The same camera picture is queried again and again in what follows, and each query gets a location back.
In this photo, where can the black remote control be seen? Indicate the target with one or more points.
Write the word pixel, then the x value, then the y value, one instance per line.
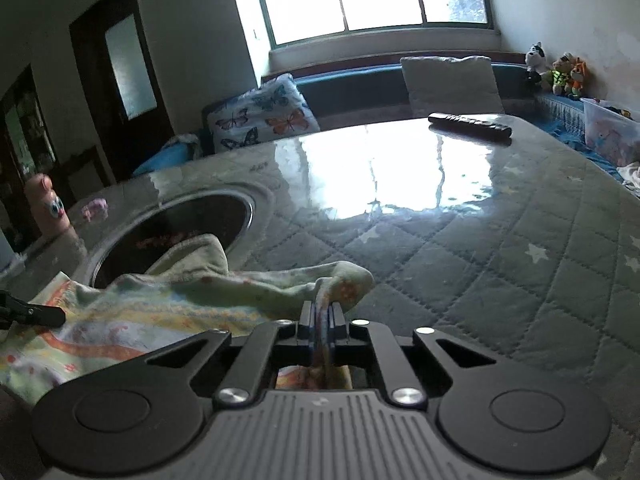
pixel 470 125

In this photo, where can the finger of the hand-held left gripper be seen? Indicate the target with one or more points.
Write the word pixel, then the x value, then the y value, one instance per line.
pixel 40 315

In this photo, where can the blue corner sofa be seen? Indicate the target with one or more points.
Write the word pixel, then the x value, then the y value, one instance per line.
pixel 360 90

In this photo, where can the round black table hob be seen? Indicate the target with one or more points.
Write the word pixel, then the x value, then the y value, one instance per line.
pixel 200 220

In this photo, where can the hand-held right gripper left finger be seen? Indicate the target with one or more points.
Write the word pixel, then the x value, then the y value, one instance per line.
pixel 310 322

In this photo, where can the patterned green child's shirt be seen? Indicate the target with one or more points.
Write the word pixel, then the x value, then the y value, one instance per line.
pixel 150 300

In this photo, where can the butterfly print pillow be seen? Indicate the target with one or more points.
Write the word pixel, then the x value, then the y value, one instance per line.
pixel 260 115

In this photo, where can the orange plush fox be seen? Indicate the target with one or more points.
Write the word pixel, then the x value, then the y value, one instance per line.
pixel 578 77

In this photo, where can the grey pillow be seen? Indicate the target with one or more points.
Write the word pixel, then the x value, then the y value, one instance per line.
pixel 450 85

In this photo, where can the clear plastic storage box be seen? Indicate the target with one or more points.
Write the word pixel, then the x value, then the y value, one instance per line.
pixel 610 130

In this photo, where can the white cloth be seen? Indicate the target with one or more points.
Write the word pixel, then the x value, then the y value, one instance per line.
pixel 631 176

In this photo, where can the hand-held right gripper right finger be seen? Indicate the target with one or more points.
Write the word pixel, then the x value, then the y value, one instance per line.
pixel 334 325

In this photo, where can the small pink object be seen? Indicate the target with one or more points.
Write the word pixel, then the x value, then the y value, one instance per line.
pixel 95 208

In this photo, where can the grey cloth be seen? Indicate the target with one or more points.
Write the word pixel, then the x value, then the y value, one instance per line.
pixel 185 142

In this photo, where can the black and white plush dog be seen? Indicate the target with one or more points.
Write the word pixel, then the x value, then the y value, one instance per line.
pixel 535 62

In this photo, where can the plush toy in yellow vest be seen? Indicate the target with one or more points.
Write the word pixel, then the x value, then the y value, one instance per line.
pixel 562 75

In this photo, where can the dark glass front cabinet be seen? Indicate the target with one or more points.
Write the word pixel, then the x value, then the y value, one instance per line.
pixel 25 135

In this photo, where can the pink cartoon face bottle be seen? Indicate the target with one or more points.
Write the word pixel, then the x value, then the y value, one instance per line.
pixel 47 210

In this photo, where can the dark wooden door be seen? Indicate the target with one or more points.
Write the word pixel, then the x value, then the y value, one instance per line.
pixel 125 70

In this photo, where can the dark wooden chair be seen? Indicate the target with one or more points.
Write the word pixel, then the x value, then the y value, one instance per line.
pixel 85 172

